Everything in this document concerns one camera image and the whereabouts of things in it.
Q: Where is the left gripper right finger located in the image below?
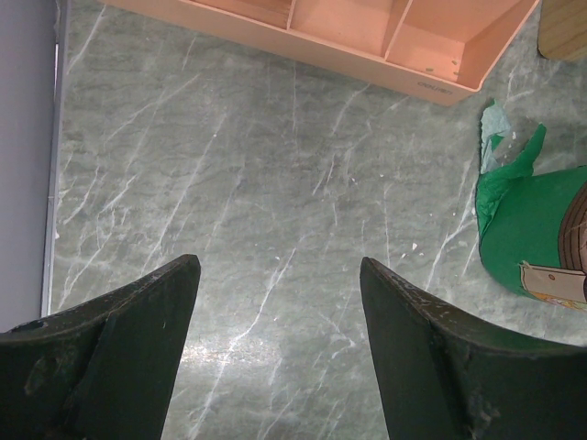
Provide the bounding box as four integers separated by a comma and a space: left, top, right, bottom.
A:
360, 258, 586, 439

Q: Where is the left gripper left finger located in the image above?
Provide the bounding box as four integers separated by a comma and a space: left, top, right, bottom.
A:
1, 254, 201, 439

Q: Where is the brown topped roll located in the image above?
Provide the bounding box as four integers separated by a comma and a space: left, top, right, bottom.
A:
475, 102, 586, 311

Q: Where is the wooden two-tier shelf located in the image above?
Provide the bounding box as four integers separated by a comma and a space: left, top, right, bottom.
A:
537, 0, 587, 61

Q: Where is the orange plastic file organizer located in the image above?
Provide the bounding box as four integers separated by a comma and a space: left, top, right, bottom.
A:
109, 0, 537, 105

